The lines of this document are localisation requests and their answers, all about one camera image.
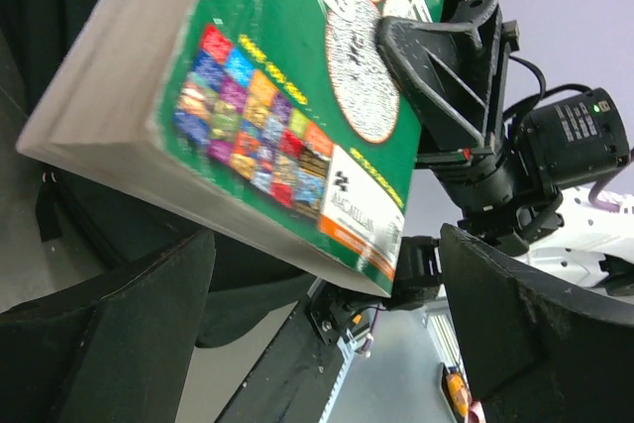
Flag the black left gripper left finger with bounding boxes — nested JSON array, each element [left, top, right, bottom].
[[1, 231, 215, 422]]

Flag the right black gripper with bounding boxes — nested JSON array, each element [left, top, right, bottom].
[[375, 0, 630, 255]]

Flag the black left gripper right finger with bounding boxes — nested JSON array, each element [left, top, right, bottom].
[[439, 224, 633, 423]]

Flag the green paperback book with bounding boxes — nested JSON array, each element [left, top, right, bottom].
[[16, 0, 444, 297]]

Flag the black student backpack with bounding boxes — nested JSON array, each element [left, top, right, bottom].
[[1, 0, 315, 349]]

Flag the grey cable duct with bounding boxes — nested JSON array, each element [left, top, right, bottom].
[[319, 331, 360, 423]]

